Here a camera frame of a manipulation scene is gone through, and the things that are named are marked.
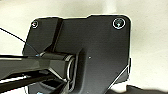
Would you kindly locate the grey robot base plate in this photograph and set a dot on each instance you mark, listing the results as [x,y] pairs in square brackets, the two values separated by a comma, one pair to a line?
[100,50]

